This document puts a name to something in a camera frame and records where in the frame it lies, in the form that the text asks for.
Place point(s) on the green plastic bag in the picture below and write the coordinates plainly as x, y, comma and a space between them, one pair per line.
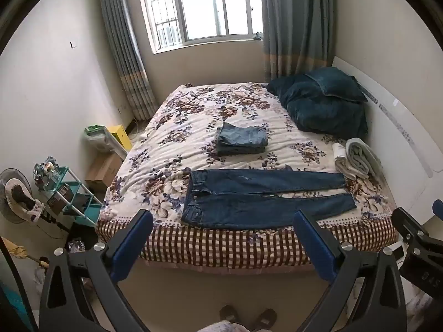
96, 138

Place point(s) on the bed with floral sheet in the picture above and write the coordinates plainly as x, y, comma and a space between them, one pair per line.
180, 138

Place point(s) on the white headboard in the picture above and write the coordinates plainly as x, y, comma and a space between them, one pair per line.
398, 135

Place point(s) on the blue jeans pants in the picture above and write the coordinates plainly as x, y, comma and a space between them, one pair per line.
256, 197

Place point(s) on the folded dark jeans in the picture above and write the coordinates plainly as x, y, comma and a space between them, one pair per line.
238, 150

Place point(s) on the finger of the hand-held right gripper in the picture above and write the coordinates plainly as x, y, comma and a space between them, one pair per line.
408, 224

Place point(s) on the folded light blue jeans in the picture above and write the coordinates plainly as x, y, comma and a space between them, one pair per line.
244, 133

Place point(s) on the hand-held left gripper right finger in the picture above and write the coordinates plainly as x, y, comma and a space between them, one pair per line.
314, 250

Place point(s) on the yellow box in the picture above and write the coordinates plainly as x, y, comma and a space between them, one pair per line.
120, 136

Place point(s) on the blue-grey curtain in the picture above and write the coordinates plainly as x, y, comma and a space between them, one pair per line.
123, 48
297, 24

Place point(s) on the white folded towel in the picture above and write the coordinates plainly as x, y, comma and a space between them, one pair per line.
341, 160

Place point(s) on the grey-green folded blanket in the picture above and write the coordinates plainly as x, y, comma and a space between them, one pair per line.
363, 157

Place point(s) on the standing fan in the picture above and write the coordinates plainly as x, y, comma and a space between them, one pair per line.
19, 197

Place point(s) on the yellow broom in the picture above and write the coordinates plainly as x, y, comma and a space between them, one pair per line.
24, 253

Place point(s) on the dark slipper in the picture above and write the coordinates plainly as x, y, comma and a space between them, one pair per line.
229, 316
264, 320

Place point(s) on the dark teal pillow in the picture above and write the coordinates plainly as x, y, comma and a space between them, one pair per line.
334, 83

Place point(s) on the teal shelf cart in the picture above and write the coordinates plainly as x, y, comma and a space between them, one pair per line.
78, 197

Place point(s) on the dark teal quilt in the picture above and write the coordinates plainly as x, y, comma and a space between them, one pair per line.
322, 114

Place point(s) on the cardboard box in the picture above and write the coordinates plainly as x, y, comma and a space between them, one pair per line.
103, 171

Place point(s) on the window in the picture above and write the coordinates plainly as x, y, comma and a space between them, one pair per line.
204, 7

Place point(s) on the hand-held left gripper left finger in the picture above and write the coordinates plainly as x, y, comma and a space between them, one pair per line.
128, 249

